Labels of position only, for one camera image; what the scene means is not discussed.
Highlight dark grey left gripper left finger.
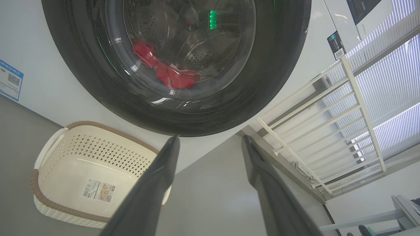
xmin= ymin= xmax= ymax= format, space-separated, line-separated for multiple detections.
xmin=100 ymin=137 xmax=180 ymax=236

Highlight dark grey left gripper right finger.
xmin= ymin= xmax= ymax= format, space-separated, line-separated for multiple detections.
xmin=242 ymin=135 xmax=324 ymax=236

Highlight washing machine glass door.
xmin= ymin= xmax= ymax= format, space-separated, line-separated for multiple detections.
xmin=41 ymin=0 xmax=312 ymax=137

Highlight red and white garment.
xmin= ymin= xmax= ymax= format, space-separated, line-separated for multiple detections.
xmin=132 ymin=39 xmax=200 ymax=89

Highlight cream laundry basket brown rim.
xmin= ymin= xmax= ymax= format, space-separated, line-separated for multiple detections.
xmin=30 ymin=121 xmax=173 ymax=229

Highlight stainless steel washing machine drum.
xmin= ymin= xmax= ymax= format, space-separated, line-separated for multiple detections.
xmin=123 ymin=0 xmax=256 ymax=94

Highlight white washing machine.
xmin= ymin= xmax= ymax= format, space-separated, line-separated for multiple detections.
xmin=0 ymin=0 xmax=394 ymax=174

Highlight paper barcode label sticker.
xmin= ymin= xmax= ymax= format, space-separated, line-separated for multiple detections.
xmin=81 ymin=179 xmax=116 ymax=203

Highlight white slatted drying rack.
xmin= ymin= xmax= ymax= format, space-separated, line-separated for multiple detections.
xmin=256 ymin=56 xmax=388 ymax=197

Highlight white window blinds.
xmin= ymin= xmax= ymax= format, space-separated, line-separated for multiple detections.
xmin=323 ymin=0 xmax=420 ymax=164

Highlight black QR code sticker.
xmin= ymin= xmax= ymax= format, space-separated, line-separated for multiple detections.
xmin=327 ymin=31 xmax=346 ymax=61

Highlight blue energy label sticker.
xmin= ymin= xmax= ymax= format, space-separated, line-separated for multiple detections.
xmin=0 ymin=59 xmax=24 ymax=102

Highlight grey metal frame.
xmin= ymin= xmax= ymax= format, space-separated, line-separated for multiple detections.
xmin=320 ymin=195 xmax=420 ymax=236

